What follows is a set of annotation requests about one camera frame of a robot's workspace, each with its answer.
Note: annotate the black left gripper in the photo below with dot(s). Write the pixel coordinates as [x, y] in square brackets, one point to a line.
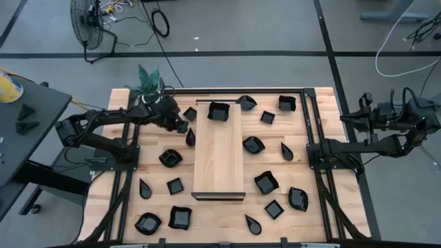
[169, 113]

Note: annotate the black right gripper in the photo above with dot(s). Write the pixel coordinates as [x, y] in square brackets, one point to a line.
[366, 100]

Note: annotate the black teardrop plate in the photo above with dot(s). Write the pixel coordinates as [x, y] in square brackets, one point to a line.
[254, 227]
[287, 154]
[190, 139]
[145, 191]

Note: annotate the black leaf-shaped plate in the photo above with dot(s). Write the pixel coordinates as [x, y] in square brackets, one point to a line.
[298, 199]
[147, 224]
[253, 145]
[170, 158]
[247, 103]

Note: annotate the black wavy square bowl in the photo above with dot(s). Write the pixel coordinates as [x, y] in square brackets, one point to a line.
[287, 103]
[218, 112]
[266, 183]
[180, 218]

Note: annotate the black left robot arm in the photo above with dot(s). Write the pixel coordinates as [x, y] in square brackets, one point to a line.
[131, 113]

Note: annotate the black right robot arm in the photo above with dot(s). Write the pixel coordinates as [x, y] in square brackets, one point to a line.
[361, 146]

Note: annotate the green plant white pot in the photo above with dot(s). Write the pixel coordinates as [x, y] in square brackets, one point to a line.
[149, 81]

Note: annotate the long wooden tray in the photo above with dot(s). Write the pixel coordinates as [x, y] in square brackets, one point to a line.
[218, 155]

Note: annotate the grey desk foot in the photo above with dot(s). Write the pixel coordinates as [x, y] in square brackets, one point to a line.
[392, 16]

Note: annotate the white power strip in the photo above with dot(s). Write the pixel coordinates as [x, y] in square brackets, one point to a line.
[112, 17]

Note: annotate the black floor fan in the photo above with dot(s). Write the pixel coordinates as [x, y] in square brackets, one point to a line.
[90, 19]

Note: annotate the silver aluminium bar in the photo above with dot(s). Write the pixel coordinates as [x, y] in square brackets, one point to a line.
[129, 246]
[320, 246]

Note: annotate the black side table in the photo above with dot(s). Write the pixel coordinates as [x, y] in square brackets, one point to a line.
[34, 100]

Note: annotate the black caster wheel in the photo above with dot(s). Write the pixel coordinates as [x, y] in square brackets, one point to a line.
[35, 208]

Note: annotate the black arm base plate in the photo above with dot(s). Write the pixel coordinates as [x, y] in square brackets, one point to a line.
[103, 167]
[311, 165]

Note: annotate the black aluminium table frame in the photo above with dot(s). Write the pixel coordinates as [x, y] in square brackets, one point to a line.
[241, 91]

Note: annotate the black triangular bracket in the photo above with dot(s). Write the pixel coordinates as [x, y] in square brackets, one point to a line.
[25, 127]
[25, 112]

